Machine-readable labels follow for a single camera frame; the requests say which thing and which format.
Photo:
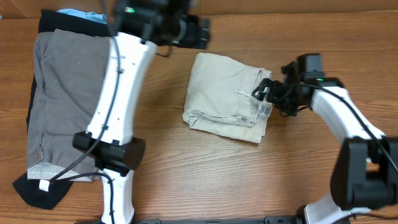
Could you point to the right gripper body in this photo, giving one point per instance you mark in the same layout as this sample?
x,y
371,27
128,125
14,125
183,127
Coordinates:
x,y
274,94

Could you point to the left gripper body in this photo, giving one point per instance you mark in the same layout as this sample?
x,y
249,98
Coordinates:
x,y
188,38

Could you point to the beige shorts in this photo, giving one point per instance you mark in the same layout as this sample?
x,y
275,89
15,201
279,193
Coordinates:
x,y
219,100

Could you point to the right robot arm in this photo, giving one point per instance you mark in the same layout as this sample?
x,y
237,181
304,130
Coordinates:
x,y
364,178

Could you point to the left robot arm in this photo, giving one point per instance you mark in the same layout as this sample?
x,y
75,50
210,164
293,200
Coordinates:
x,y
137,30

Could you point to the light blue garment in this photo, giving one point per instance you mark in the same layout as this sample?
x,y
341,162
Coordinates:
x,y
91,16

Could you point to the grey shorts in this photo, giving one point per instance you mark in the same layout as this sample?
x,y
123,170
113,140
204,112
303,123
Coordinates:
x,y
69,70

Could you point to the black garment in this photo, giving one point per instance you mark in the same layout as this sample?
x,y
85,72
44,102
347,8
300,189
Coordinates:
x,y
28,189

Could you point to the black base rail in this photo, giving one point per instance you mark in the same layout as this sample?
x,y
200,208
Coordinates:
x,y
211,221

